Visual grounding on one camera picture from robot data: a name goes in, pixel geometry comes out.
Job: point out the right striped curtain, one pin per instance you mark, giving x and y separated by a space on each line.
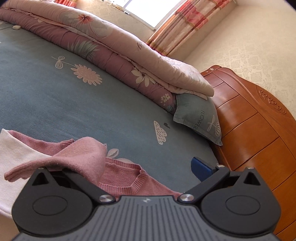
183 23

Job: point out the teal flowers pillow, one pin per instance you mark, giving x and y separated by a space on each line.
199 115

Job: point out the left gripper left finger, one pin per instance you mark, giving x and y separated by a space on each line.
94 192

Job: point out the teal floral bed sheet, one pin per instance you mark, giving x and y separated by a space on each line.
52 94

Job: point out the pink and cream sweater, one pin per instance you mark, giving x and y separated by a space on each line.
22 155

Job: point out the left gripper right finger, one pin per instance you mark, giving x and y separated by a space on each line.
210 178

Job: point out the left striped curtain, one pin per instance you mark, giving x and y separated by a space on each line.
70 3

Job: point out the wooden headboard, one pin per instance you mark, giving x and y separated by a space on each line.
257 131

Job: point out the folded pink floral quilt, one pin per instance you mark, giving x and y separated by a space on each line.
112 49

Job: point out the striped curtain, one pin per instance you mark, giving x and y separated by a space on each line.
183 23
70 3

